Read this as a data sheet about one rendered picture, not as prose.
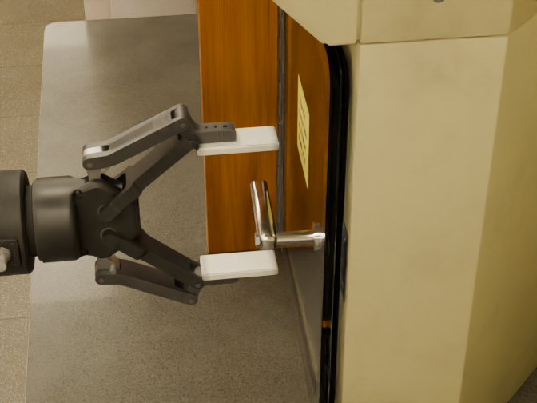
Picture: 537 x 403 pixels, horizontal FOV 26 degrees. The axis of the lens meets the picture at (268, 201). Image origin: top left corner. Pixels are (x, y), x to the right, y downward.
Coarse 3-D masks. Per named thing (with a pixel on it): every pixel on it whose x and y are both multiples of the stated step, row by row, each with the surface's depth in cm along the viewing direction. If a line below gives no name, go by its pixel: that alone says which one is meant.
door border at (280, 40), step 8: (280, 8) 116; (280, 40) 118; (280, 48) 118; (280, 56) 119; (280, 88) 121; (280, 96) 122; (280, 112) 123; (280, 120) 123; (280, 128) 124; (280, 136) 124; (280, 144) 125; (280, 152) 125; (280, 160) 126; (280, 168) 127; (280, 176) 127; (280, 184) 128; (280, 192) 128; (336, 192) 92; (280, 200) 129; (280, 208) 129; (280, 216) 129; (280, 224) 130; (328, 384) 104
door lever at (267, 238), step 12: (264, 180) 106; (252, 192) 104; (264, 192) 104; (264, 204) 102; (264, 216) 101; (264, 228) 99; (312, 228) 100; (264, 240) 99; (276, 240) 99; (288, 240) 99; (300, 240) 99; (312, 240) 99
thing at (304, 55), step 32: (288, 32) 111; (288, 64) 113; (320, 64) 91; (288, 96) 115; (320, 96) 92; (288, 128) 117; (320, 128) 93; (288, 160) 118; (320, 160) 94; (288, 192) 120; (320, 192) 95; (288, 224) 122; (320, 224) 96; (288, 256) 124; (320, 256) 98; (288, 288) 127; (320, 288) 99; (320, 320) 100; (320, 352) 102; (320, 384) 104
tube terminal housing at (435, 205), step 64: (384, 0) 82; (448, 0) 82; (512, 0) 83; (384, 64) 85; (448, 64) 85; (512, 64) 87; (384, 128) 88; (448, 128) 89; (512, 128) 92; (384, 192) 92; (448, 192) 92; (512, 192) 98; (384, 256) 95; (448, 256) 96; (512, 256) 104; (384, 320) 99; (448, 320) 100; (512, 320) 111; (384, 384) 104; (448, 384) 105; (512, 384) 119
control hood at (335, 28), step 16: (272, 0) 81; (288, 0) 81; (304, 0) 81; (320, 0) 81; (336, 0) 81; (352, 0) 81; (304, 16) 82; (320, 16) 82; (336, 16) 82; (352, 16) 82; (320, 32) 83; (336, 32) 83; (352, 32) 83
